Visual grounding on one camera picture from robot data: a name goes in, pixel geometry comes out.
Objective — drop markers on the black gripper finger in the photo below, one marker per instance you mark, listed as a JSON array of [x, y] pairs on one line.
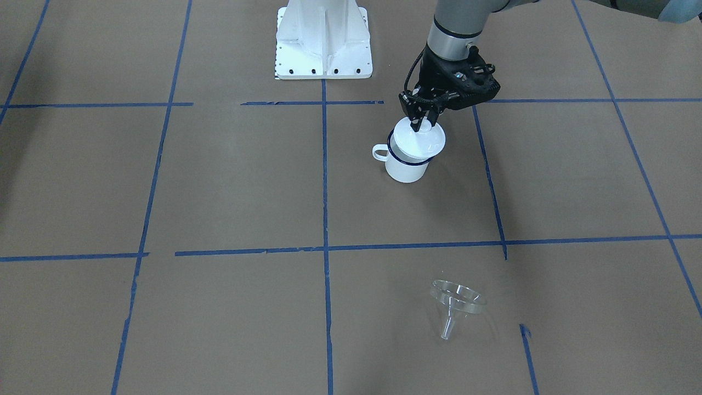
[[432, 112], [413, 110]]

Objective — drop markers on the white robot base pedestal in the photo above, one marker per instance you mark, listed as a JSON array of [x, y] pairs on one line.
[[322, 39]]

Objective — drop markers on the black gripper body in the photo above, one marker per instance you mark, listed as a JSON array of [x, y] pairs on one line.
[[431, 75]]

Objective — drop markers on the white enamel mug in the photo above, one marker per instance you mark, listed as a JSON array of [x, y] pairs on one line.
[[402, 170]]

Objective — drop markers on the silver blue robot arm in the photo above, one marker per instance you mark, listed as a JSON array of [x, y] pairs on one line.
[[458, 25]]

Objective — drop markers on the white mug lid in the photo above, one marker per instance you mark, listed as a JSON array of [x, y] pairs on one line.
[[427, 142]]

